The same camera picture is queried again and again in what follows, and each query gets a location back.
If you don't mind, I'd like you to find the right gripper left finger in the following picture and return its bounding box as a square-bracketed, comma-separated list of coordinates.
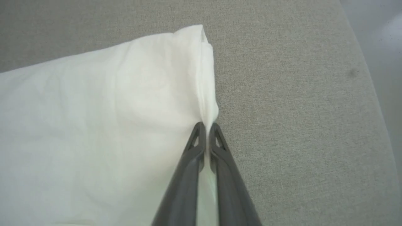
[152, 122, 206, 226]

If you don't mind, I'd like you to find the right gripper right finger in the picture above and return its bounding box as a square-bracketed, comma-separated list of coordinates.
[209, 122, 263, 226]

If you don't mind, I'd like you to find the white garment with grey stitching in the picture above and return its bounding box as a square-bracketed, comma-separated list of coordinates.
[0, 24, 220, 226]

